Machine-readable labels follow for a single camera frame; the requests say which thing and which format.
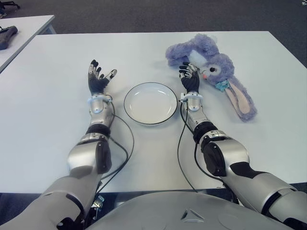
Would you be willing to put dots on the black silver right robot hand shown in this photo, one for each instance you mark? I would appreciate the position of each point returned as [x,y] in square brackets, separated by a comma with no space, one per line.
[190,82]

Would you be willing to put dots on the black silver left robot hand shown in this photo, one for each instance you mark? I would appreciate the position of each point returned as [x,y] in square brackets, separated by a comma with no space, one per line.
[96,82]

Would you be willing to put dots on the purple plush bunny doll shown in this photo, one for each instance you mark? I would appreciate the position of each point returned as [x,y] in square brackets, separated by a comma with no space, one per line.
[216,48]

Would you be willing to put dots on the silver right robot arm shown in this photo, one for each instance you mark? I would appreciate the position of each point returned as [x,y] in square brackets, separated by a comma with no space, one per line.
[230,148]

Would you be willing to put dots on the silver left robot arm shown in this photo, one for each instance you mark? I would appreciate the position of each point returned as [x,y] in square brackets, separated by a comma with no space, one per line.
[81,155]

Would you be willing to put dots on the white plate with black rim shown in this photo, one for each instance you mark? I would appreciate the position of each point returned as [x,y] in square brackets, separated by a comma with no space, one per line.
[151,105]

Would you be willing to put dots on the white side table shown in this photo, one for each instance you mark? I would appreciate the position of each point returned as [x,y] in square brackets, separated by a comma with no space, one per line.
[28,26]

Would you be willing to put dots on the dark grey handheld device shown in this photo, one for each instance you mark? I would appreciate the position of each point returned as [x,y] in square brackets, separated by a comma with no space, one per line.
[7,36]

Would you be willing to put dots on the white blue shoe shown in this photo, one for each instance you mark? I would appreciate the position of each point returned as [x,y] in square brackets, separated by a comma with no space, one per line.
[2,15]

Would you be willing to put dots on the metal table clamp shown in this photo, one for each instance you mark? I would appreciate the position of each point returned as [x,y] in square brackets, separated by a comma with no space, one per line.
[98,202]

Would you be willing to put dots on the black office chair base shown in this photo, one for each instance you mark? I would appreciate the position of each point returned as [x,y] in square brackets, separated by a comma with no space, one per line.
[2,6]

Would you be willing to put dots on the grey robot torso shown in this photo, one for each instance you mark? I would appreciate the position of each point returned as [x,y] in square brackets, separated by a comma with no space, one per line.
[168,213]

